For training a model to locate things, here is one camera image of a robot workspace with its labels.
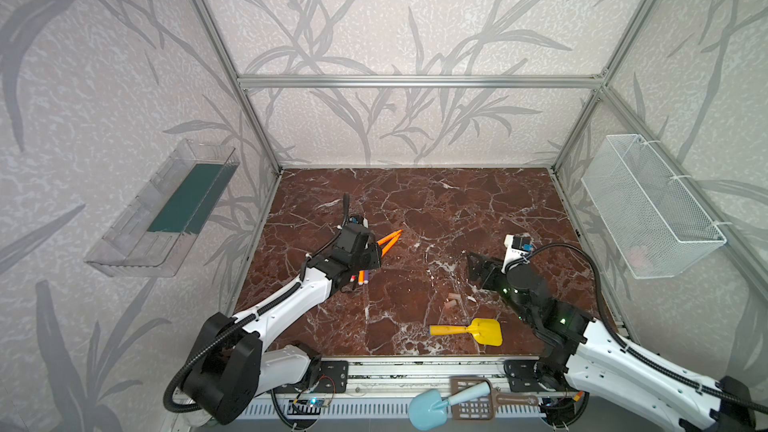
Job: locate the light blue toy shovel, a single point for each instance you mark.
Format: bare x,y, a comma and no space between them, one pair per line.
429,410

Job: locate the clear plastic wall shelf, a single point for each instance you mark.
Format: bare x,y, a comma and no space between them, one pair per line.
152,237

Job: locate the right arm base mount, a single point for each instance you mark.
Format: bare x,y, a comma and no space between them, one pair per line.
530,375

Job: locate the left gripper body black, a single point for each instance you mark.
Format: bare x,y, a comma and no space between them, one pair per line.
363,257

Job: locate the yellow toy shovel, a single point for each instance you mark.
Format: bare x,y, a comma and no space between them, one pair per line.
484,331

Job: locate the small circuit board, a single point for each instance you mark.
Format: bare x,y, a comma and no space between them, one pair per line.
313,406

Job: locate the brown toy rake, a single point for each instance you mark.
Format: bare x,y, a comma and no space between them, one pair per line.
496,404

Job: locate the white wire basket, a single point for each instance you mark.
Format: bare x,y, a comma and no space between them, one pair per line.
657,225

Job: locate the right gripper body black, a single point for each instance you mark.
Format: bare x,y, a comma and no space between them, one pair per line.
487,272

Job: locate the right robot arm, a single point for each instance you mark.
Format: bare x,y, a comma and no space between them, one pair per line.
729,401

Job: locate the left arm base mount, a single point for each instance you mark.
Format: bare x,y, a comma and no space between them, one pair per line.
326,376

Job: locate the aluminium front rail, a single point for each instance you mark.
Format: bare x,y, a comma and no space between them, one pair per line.
432,381

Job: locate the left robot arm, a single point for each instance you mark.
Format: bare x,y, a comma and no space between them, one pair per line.
231,361

